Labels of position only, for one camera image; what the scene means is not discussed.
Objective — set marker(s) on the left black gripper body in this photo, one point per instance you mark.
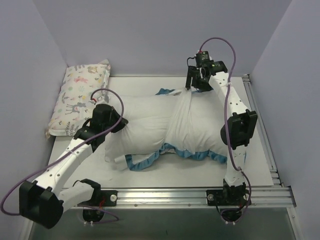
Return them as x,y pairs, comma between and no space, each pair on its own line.
118,122

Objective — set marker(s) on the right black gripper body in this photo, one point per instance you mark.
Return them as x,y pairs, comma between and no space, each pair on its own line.
194,75

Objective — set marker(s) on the blue white plush pillowcase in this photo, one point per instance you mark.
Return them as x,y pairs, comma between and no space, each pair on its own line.
193,132

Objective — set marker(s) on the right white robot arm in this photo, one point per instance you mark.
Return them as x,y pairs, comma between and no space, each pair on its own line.
239,121

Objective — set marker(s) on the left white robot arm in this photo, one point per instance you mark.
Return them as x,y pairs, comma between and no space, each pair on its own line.
44,200

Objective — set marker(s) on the animal print white pillow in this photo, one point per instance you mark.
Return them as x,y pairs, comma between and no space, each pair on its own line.
74,104

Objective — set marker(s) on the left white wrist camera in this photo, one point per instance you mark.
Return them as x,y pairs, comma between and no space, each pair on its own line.
103,99

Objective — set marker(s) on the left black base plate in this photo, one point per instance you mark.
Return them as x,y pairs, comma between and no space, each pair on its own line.
102,198

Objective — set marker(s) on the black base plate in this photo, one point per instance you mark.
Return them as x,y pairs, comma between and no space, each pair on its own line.
102,198
218,197

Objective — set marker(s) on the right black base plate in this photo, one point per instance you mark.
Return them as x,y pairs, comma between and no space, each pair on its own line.
218,197

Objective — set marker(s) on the right aluminium side rail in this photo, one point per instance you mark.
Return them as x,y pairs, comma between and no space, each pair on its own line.
262,132

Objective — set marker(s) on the aluminium mounting rail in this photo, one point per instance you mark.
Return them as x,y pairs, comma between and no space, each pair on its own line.
155,198

